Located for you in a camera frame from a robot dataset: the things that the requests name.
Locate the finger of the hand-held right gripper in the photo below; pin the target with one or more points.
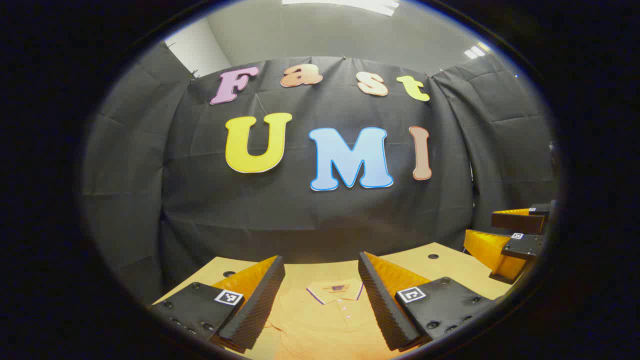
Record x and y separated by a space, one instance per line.
522 246
517 222

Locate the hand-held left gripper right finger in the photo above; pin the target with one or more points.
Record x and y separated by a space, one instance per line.
380 310

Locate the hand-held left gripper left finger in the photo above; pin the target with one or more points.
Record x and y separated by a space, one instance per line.
260 305

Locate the orange T-shirt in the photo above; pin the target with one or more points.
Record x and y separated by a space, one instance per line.
330 325

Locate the black backdrop cloth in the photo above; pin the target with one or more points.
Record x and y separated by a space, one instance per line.
320 220

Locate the ceiling light panel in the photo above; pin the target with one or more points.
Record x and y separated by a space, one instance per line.
345 5
475 51

